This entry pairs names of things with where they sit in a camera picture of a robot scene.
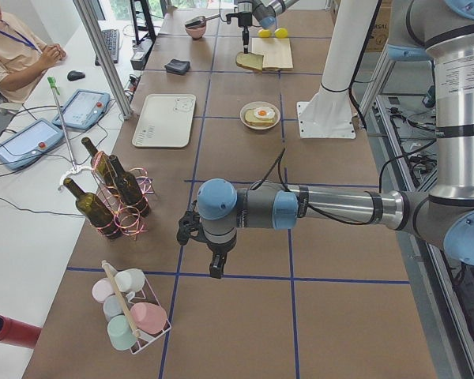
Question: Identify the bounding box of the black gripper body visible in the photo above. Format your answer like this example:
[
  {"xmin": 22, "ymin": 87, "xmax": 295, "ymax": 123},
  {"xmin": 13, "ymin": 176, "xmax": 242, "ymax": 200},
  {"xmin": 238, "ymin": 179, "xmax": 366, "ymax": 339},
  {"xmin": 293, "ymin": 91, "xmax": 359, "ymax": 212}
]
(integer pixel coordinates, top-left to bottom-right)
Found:
[
  {"xmin": 225, "ymin": 2, "xmax": 253, "ymax": 28},
  {"xmin": 204, "ymin": 228, "xmax": 237, "ymax": 255}
]

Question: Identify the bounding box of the bread slice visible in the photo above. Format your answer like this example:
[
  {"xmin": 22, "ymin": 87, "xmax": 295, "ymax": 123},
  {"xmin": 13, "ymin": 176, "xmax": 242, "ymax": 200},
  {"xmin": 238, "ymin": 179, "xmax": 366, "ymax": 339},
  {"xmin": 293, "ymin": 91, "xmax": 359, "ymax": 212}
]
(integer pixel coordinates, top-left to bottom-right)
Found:
[
  {"xmin": 235, "ymin": 51, "xmax": 264, "ymax": 73},
  {"xmin": 244, "ymin": 108, "xmax": 275, "ymax": 126}
]

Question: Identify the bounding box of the white round plate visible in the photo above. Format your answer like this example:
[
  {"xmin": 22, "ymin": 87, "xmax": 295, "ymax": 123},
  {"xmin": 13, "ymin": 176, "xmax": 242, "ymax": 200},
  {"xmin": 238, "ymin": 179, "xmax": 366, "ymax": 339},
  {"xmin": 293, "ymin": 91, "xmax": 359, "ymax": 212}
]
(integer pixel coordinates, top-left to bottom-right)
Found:
[{"xmin": 240, "ymin": 101, "xmax": 280, "ymax": 130}]

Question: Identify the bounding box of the white bear serving tray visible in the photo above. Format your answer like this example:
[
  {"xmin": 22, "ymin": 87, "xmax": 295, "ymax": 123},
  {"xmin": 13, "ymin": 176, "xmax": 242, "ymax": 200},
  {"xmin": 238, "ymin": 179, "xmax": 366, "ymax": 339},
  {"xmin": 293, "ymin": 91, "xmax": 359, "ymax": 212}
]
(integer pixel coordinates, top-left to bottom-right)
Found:
[{"xmin": 132, "ymin": 94, "xmax": 196, "ymax": 148}]

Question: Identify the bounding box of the yellow lemon left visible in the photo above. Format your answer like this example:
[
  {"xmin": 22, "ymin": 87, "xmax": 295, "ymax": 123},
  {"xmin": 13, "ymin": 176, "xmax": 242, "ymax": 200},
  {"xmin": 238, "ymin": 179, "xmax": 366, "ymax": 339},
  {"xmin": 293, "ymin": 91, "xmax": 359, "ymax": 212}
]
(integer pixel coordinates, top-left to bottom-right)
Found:
[{"xmin": 258, "ymin": 28, "xmax": 272, "ymax": 38}]

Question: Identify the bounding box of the yellow lemon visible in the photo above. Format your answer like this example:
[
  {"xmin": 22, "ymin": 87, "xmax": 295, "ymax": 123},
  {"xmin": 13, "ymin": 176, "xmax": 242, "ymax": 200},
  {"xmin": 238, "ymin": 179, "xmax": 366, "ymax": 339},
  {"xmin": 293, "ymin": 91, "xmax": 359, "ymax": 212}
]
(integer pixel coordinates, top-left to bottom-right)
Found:
[
  {"xmin": 258, "ymin": 28, "xmax": 272, "ymax": 38},
  {"xmin": 274, "ymin": 28, "xmax": 288, "ymax": 39}
]

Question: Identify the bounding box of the yellow lemon right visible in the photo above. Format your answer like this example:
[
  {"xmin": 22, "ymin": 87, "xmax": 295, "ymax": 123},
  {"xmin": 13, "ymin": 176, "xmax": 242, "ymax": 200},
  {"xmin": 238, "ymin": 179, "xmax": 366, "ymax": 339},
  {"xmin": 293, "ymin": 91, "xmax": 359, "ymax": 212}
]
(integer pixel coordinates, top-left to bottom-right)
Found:
[{"xmin": 274, "ymin": 28, "xmax": 288, "ymax": 39}]

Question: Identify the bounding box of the wooden cutting board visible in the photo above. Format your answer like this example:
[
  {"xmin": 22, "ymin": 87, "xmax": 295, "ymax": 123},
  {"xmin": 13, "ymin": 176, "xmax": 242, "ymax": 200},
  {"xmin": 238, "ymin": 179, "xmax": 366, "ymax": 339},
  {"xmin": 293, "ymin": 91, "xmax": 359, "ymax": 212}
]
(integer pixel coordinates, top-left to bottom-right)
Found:
[{"xmin": 251, "ymin": 38, "xmax": 293, "ymax": 71}]

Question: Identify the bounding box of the metal scoop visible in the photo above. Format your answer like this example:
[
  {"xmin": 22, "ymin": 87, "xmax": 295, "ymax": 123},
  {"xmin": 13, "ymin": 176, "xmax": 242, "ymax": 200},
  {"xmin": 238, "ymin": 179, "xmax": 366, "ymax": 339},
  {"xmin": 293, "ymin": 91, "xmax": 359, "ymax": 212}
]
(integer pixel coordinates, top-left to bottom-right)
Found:
[{"xmin": 184, "ymin": 14, "xmax": 220, "ymax": 29}]

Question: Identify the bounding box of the pink bowl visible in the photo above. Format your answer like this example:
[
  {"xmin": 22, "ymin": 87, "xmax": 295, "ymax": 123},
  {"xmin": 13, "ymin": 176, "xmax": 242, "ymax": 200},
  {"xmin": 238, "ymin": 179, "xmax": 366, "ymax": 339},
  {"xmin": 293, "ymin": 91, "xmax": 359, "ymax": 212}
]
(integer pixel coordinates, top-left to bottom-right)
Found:
[{"xmin": 185, "ymin": 26, "xmax": 206, "ymax": 39}]

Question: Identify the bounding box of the grey folded cloth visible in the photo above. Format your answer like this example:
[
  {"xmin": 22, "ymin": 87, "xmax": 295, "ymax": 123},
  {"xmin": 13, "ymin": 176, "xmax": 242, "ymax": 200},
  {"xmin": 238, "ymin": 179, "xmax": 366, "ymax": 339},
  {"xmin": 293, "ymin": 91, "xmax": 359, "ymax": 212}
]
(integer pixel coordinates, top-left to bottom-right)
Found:
[{"xmin": 164, "ymin": 58, "xmax": 190, "ymax": 75}]

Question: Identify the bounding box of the fried egg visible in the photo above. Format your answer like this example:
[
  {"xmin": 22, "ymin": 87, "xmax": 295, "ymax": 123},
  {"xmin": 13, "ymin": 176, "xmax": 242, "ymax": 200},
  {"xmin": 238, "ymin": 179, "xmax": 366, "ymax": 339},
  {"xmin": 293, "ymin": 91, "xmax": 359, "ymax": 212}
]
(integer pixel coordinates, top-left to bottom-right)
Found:
[{"xmin": 253, "ymin": 106, "xmax": 276, "ymax": 120}]

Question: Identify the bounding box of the white cup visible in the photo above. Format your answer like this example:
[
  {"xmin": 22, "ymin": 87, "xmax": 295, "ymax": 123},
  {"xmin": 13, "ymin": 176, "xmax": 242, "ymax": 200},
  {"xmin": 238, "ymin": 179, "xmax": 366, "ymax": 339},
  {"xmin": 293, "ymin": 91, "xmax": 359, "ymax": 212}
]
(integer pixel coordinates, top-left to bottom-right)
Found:
[{"xmin": 114, "ymin": 268, "xmax": 145, "ymax": 293}]

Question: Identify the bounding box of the grey cup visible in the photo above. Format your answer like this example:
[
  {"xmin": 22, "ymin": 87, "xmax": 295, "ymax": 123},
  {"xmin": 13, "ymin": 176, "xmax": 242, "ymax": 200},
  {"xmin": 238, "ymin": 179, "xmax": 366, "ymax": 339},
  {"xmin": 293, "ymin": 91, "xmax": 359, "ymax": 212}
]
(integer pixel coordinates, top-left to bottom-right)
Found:
[{"xmin": 103, "ymin": 295, "xmax": 123, "ymax": 322}]

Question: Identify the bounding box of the dark wine bottle right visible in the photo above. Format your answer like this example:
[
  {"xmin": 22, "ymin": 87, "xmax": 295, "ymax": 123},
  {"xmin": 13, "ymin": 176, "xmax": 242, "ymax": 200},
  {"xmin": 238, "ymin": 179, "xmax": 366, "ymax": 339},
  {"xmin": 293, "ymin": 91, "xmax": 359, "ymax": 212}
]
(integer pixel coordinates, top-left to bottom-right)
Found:
[{"xmin": 109, "ymin": 155, "xmax": 151, "ymax": 217}]

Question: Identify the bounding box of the dark wine bottle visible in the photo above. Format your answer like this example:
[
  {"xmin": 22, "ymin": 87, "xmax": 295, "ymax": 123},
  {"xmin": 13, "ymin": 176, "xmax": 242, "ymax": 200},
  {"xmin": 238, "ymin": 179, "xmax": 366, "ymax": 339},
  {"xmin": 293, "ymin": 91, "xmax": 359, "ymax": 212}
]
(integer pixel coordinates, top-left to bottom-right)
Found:
[
  {"xmin": 109, "ymin": 155, "xmax": 151, "ymax": 217},
  {"xmin": 81, "ymin": 137, "xmax": 118, "ymax": 195},
  {"xmin": 63, "ymin": 178, "xmax": 122, "ymax": 239}
]

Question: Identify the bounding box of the light pink cup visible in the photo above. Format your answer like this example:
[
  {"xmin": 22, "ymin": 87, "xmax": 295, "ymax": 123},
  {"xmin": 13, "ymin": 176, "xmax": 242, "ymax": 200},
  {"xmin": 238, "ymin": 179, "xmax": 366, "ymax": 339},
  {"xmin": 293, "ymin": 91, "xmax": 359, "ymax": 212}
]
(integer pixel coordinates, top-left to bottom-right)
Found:
[{"xmin": 92, "ymin": 278, "xmax": 115, "ymax": 304}]

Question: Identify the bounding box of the mint green cup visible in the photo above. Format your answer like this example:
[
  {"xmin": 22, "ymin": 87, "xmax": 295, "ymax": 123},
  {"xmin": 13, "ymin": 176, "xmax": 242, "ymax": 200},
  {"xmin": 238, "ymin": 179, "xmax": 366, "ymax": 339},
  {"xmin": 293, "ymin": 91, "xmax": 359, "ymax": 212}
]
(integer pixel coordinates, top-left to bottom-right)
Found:
[{"xmin": 107, "ymin": 314, "xmax": 137, "ymax": 351}]

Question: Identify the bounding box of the cardboard box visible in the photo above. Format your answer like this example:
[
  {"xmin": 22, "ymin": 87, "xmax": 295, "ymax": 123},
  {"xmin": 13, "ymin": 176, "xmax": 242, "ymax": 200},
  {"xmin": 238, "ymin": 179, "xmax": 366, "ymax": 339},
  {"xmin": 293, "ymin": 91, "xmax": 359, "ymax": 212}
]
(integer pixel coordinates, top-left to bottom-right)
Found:
[{"xmin": 366, "ymin": 0, "xmax": 391, "ymax": 52}]

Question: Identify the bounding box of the black keyboard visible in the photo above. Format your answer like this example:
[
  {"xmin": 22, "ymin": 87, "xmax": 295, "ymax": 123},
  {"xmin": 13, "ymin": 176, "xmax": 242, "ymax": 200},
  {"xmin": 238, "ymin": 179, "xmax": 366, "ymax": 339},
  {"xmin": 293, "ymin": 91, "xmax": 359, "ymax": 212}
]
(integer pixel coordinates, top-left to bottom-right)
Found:
[{"xmin": 101, "ymin": 29, "xmax": 120, "ymax": 63}]

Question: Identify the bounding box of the dark wine bottle left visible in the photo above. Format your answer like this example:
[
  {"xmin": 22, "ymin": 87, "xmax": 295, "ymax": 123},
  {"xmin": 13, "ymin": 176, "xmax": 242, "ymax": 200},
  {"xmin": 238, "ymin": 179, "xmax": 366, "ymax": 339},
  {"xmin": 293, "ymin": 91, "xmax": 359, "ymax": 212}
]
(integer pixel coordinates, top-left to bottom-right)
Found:
[{"xmin": 63, "ymin": 178, "xmax": 122, "ymax": 239}]

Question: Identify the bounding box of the far teach pendant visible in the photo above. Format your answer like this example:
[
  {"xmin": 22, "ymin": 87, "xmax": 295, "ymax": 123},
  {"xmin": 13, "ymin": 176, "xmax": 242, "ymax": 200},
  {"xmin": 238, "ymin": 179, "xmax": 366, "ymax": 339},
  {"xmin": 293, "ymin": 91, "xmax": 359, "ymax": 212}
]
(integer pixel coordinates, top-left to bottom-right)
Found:
[{"xmin": 61, "ymin": 89, "xmax": 111, "ymax": 131}]

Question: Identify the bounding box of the teach pendant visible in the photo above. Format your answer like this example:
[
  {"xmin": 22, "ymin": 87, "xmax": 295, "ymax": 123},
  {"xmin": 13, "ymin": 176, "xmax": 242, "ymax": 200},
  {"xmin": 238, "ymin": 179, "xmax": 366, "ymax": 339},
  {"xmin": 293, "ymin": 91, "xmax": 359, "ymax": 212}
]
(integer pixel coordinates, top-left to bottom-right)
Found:
[
  {"xmin": 61, "ymin": 89, "xmax": 111, "ymax": 131},
  {"xmin": 0, "ymin": 118, "xmax": 64, "ymax": 171}
]

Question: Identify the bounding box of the black computer mouse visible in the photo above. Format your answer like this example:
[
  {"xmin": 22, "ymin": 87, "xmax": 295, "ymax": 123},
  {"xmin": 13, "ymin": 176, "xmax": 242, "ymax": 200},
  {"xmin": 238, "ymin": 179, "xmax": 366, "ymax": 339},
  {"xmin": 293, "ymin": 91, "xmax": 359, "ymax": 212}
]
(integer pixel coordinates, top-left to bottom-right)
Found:
[{"xmin": 66, "ymin": 70, "xmax": 85, "ymax": 81}]

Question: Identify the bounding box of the green tipped metal rod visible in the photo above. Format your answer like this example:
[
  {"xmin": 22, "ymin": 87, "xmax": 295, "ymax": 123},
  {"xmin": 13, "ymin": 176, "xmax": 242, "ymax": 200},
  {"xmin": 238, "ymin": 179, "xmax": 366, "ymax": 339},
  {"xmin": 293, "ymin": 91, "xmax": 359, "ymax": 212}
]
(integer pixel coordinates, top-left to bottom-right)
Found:
[{"xmin": 47, "ymin": 77, "xmax": 92, "ymax": 191}]

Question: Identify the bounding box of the red cylinder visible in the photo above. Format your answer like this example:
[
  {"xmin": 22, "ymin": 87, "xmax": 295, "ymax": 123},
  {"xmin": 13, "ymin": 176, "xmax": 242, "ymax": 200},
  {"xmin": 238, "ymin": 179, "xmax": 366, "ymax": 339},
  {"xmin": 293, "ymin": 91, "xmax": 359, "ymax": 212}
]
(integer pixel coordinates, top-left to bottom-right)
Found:
[{"xmin": 0, "ymin": 315, "xmax": 42, "ymax": 349}]

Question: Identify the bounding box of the near teach pendant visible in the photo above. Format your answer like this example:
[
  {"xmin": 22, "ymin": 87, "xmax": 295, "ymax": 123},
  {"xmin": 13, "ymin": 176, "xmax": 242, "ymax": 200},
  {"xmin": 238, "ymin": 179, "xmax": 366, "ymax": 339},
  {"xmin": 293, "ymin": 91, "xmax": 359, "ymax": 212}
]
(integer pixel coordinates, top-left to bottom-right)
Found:
[{"xmin": 0, "ymin": 118, "xmax": 64, "ymax": 171}]

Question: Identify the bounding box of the seated person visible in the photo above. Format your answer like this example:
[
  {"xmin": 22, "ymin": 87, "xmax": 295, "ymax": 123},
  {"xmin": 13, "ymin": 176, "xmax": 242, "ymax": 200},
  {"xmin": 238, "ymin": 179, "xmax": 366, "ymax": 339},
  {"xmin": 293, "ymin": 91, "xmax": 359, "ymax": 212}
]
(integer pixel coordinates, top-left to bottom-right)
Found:
[{"xmin": 0, "ymin": 6, "xmax": 66, "ymax": 103}]

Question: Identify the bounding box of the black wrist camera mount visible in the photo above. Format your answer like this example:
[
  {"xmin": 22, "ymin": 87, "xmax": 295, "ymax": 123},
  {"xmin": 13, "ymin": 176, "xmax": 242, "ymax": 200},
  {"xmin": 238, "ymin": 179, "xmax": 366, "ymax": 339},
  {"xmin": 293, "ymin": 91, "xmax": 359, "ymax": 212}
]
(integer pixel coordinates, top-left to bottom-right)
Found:
[{"xmin": 176, "ymin": 211, "xmax": 207, "ymax": 246}]

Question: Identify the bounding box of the white wire cup rack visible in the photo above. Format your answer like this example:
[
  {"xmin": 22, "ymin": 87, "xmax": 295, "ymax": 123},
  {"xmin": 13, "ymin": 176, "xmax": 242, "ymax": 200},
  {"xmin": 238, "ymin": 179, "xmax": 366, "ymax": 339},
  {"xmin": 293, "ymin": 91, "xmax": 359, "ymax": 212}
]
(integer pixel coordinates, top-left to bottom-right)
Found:
[{"xmin": 92, "ymin": 261, "xmax": 171, "ymax": 355}]

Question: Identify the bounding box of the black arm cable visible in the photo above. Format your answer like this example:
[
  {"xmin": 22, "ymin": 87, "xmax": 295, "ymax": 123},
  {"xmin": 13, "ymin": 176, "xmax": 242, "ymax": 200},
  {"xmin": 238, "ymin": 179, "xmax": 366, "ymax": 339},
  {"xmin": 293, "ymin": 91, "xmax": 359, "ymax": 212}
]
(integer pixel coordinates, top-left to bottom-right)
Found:
[{"xmin": 247, "ymin": 147, "xmax": 439, "ymax": 226}]

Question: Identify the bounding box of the copper wire bottle rack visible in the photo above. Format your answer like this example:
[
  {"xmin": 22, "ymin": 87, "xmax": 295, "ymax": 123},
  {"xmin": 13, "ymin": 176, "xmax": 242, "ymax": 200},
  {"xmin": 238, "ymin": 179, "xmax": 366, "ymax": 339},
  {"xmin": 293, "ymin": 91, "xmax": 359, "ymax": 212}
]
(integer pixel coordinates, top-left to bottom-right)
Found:
[{"xmin": 91, "ymin": 151, "xmax": 147, "ymax": 239}]

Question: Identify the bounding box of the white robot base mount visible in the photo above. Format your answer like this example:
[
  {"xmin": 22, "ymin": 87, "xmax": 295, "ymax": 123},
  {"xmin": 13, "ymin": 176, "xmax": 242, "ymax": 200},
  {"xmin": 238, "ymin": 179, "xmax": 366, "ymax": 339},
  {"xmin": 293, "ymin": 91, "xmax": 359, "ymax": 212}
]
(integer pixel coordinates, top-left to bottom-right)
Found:
[{"xmin": 297, "ymin": 0, "xmax": 381, "ymax": 139}]

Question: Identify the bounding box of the aluminium frame post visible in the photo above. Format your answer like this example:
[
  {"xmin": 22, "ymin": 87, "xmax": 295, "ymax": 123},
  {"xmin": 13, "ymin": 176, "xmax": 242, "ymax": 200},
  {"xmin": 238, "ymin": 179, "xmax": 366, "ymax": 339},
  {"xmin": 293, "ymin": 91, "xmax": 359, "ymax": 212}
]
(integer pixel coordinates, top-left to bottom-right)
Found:
[{"xmin": 73, "ymin": 0, "xmax": 133, "ymax": 120}]

